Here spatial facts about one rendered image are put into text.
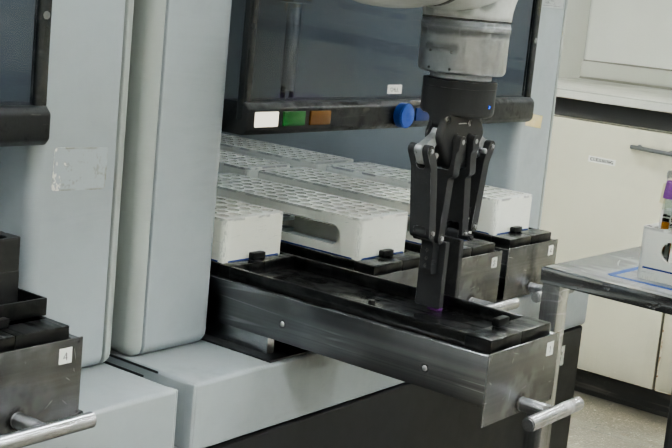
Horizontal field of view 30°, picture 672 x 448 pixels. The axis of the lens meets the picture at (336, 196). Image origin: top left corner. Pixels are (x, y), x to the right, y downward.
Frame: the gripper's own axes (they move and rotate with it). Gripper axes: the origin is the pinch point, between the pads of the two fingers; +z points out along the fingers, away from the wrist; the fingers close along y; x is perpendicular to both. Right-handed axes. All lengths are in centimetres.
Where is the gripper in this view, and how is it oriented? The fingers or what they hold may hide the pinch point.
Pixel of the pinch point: (439, 271)
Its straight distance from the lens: 131.1
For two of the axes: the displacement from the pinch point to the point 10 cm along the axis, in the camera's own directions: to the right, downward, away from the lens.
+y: -6.1, 0.8, -7.9
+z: -0.9, 9.8, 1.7
